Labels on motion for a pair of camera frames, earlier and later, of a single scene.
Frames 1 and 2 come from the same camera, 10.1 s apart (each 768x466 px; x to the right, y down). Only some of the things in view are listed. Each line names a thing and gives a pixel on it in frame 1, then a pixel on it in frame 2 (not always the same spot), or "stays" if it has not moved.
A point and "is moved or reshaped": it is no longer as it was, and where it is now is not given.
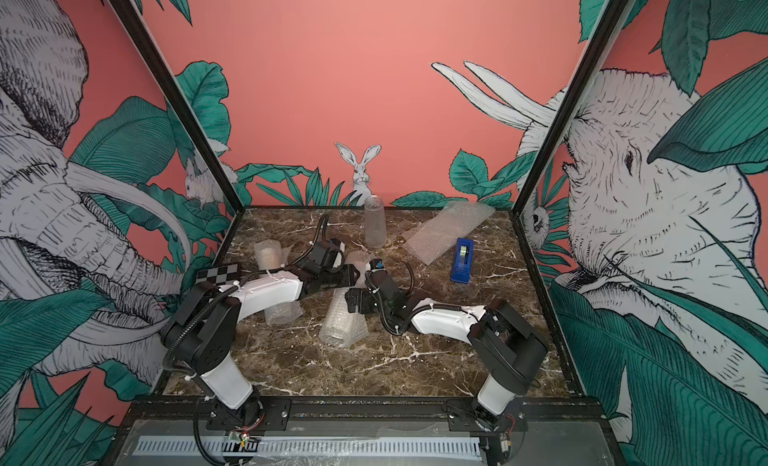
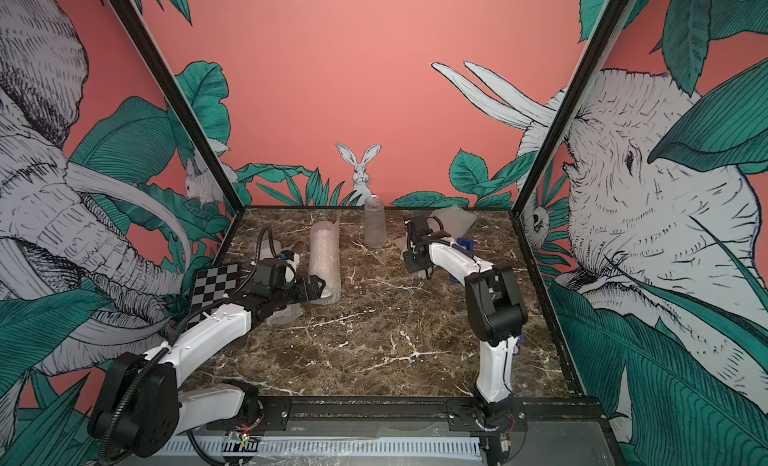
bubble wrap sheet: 454,220 is moved or reshaped
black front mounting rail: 459,413 stays
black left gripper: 350,278 to 314,292
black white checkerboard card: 218,275 stays
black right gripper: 365,295 to 408,262
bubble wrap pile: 341,329 is moved or reshaped
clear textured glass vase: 375,234 stays
